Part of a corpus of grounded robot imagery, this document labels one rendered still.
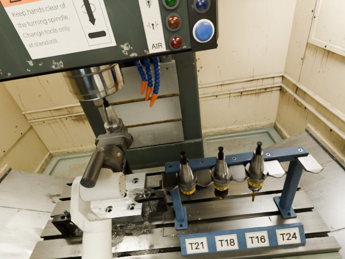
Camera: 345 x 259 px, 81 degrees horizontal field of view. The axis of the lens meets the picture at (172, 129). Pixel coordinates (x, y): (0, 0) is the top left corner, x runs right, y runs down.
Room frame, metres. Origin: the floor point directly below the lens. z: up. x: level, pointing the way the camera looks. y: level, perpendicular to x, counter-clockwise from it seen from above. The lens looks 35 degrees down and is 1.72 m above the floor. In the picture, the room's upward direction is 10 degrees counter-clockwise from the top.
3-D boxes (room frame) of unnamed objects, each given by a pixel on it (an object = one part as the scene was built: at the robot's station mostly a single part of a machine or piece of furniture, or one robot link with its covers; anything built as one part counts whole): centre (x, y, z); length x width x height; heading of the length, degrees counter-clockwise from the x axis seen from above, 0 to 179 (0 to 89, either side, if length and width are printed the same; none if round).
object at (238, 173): (0.42, -0.18, 1.21); 0.07 x 0.05 x 0.01; 176
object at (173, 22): (0.37, -0.03, 1.67); 0.02 x 0.01 x 0.02; 86
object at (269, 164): (0.41, -0.29, 1.21); 0.07 x 0.05 x 0.01; 176
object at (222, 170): (0.43, -0.13, 1.26); 0.04 x 0.04 x 0.07
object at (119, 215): (0.61, 0.32, 0.96); 0.29 x 0.23 x 0.05; 86
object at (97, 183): (0.38, 0.20, 1.34); 0.11 x 0.11 x 0.11; 86
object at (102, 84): (0.60, 0.20, 1.56); 0.16 x 0.16 x 0.12
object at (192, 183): (0.43, -0.02, 1.21); 0.06 x 0.06 x 0.03
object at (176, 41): (0.37, -0.03, 1.64); 0.02 x 0.01 x 0.02; 86
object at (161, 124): (1.04, 0.16, 1.16); 0.48 x 0.05 x 0.51; 86
